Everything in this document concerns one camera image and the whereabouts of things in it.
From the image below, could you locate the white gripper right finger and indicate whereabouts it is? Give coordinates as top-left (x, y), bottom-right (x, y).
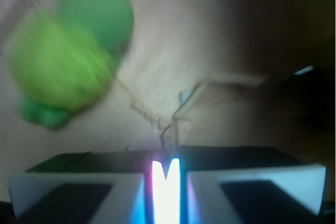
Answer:
top-left (180, 146), bottom-right (326, 223)

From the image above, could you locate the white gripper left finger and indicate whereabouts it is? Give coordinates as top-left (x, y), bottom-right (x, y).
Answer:
top-left (8, 151), bottom-right (150, 223)

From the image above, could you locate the brown paper bag tray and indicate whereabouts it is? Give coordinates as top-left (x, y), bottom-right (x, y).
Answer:
top-left (1, 0), bottom-right (335, 169)

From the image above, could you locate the green plush toy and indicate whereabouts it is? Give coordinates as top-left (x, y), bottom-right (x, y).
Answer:
top-left (8, 0), bottom-right (135, 129)

